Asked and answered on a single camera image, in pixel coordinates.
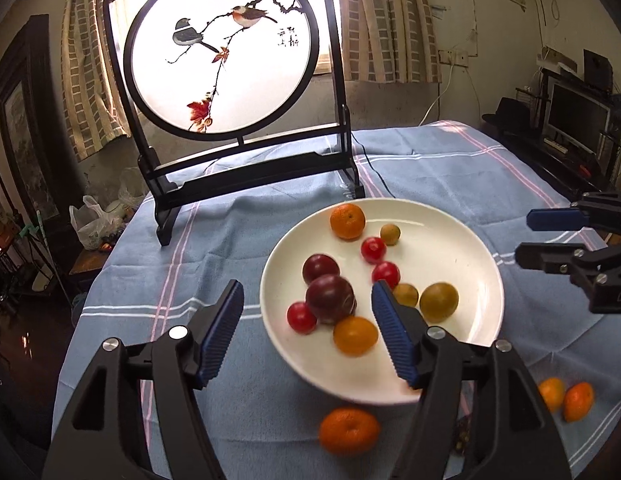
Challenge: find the large orange mandarin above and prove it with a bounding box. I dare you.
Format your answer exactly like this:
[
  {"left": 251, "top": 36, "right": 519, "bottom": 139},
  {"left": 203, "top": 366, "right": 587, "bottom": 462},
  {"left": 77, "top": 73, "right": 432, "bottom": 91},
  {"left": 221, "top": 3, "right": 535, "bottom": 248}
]
[{"left": 330, "top": 203, "right": 366, "bottom": 240}]

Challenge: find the red cherry tomato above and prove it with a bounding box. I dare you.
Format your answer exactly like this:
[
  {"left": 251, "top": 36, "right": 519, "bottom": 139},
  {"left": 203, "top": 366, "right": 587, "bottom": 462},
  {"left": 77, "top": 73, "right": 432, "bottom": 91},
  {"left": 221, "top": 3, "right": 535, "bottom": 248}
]
[
  {"left": 361, "top": 236, "right": 388, "bottom": 264},
  {"left": 286, "top": 301, "right": 318, "bottom": 335},
  {"left": 371, "top": 261, "right": 402, "bottom": 287}
]

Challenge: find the large dark red plum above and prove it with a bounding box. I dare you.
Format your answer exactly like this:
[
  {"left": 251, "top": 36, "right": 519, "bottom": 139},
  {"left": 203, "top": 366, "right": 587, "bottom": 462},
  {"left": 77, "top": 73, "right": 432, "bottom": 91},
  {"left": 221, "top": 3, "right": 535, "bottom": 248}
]
[{"left": 305, "top": 274, "right": 358, "bottom": 325}]

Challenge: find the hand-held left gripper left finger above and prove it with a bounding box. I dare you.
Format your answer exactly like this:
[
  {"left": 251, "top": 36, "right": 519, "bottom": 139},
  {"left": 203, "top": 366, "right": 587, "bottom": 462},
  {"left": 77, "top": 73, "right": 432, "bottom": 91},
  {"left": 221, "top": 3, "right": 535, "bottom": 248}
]
[{"left": 43, "top": 280, "right": 245, "bottom": 480}]

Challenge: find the black cable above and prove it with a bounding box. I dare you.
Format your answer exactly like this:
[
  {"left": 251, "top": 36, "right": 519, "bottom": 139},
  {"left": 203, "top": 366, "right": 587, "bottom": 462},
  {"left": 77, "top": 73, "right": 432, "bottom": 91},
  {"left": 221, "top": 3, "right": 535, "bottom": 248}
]
[{"left": 358, "top": 142, "right": 396, "bottom": 200}]

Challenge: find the clear plastic bag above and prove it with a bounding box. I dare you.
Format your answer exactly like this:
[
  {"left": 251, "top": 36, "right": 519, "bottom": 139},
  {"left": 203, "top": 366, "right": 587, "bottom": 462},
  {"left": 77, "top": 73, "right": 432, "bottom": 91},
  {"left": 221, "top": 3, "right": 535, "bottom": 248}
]
[{"left": 118, "top": 170, "right": 146, "bottom": 211}]

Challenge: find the orange kumquat at right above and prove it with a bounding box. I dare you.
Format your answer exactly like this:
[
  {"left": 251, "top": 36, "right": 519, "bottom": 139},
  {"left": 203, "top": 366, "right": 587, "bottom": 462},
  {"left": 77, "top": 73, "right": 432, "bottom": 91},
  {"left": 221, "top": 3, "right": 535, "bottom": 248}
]
[{"left": 563, "top": 381, "right": 595, "bottom": 423}]

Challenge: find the large green-brown fruit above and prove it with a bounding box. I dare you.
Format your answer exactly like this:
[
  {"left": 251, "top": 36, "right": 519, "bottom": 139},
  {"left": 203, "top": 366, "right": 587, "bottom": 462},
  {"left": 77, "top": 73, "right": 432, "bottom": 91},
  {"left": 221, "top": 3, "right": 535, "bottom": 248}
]
[{"left": 419, "top": 282, "right": 460, "bottom": 323}]

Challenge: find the white round plate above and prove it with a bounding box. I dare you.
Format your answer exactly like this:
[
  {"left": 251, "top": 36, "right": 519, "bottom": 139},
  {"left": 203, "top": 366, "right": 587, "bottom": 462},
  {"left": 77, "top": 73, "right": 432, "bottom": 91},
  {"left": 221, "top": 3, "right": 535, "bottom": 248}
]
[{"left": 259, "top": 198, "right": 505, "bottom": 406}]

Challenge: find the blue striped tablecloth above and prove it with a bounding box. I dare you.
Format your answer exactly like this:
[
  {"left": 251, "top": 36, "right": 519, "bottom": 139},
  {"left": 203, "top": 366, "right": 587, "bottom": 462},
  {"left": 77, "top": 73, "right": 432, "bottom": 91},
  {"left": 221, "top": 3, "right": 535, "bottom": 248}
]
[{"left": 53, "top": 120, "right": 616, "bottom": 480}]

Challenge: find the black hat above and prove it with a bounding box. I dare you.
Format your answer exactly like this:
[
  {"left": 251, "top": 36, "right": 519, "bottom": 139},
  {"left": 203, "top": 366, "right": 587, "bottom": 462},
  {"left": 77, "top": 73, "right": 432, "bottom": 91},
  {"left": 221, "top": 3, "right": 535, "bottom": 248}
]
[{"left": 481, "top": 97, "right": 526, "bottom": 128}]

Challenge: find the dark framed painting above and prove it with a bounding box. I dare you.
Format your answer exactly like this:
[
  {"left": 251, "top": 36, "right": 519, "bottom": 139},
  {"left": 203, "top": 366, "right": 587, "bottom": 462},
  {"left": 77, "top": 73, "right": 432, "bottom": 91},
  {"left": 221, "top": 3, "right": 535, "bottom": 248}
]
[{"left": 0, "top": 14, "right": 61, "bottom": 221}]

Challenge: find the black speaker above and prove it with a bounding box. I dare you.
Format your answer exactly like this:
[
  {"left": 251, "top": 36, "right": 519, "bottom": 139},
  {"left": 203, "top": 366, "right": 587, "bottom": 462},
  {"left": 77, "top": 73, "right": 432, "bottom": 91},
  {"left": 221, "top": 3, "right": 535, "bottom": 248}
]
[{"left": 583, "top": 49, "right": 614, "bottom": 93}]

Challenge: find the small brown fruit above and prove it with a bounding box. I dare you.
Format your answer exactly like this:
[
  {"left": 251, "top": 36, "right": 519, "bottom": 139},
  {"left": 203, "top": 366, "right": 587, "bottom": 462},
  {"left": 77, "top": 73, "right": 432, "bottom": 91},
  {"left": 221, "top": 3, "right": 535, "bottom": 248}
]
[{"left": 393, "top": 283, "right": 420, "bottom": 308}]

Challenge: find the bird painting table screen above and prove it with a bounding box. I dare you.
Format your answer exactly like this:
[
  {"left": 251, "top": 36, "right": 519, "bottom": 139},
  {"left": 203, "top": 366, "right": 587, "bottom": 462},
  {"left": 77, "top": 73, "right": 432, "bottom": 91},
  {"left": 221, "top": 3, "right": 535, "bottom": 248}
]
[{"left": 101, "top": 0, "right": 366, "bottom": 247}]

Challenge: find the orange kumquat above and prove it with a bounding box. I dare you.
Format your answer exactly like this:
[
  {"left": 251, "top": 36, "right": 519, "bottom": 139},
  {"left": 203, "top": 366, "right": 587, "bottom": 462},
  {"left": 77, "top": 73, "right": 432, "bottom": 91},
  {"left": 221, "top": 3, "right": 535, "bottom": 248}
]
[
  {"left": 563, "top": 381, "right": 595, "bottom": 423},
  {"left": 537, "top": 377, "right": 566, "bottom": 413}
]

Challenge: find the checked curtain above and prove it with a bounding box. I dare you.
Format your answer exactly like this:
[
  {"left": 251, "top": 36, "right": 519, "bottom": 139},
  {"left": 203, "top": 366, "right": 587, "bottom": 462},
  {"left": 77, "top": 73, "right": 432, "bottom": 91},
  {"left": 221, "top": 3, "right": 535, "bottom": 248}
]
[
  {"left": 60, "top": 0, "right": 131, "bottom": 161},
  {"left": 335, "top": 0, "right": 441, "bottom": 86}
]

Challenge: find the computer monitor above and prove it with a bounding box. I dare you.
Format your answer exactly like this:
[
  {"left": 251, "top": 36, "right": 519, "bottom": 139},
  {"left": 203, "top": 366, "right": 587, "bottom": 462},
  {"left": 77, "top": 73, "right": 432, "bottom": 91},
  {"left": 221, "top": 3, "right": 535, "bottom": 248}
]
[{"left": 543, "top": 76, "right": 614, "bottom": 158}]

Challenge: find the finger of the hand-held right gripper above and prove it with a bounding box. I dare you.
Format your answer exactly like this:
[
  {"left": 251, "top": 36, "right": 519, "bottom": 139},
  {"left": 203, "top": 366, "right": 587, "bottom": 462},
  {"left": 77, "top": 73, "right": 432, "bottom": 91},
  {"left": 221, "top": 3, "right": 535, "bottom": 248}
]
[
  {"left": 527, "top": 192, "right": 621, "bottom": 236},
  {"left": 515, "top": 242, "right": 621, "bottom": 313}
]

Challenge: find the white cable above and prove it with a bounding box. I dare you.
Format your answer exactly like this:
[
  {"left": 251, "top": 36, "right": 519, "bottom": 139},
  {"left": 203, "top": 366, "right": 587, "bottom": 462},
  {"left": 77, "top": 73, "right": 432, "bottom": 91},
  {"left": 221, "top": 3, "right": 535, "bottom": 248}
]
[{"left": 418, "top": 67, "right": 454, "bottom": 126}]

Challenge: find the white plastic bag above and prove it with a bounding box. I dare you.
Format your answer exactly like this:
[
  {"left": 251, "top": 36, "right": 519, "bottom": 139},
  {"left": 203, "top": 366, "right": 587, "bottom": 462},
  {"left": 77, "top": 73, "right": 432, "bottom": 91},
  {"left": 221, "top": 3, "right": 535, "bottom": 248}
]
[{"left": 69, "top": 195, "right": 116, "bottom": 251}]

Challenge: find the wooden side table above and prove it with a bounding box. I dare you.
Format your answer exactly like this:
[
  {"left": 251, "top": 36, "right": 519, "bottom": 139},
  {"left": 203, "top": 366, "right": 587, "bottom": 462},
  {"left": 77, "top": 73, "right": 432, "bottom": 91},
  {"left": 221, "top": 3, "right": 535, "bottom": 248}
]
[{"left": 68, "top": 245, "right": 114, "bottom": 281}]

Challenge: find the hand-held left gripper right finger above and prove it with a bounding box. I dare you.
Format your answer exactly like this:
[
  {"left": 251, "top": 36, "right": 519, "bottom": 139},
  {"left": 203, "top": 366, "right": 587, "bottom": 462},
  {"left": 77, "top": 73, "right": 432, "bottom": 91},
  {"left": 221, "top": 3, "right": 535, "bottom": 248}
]
[{"left": 371, "top": 280, "right": 574, "bottom": 480}]

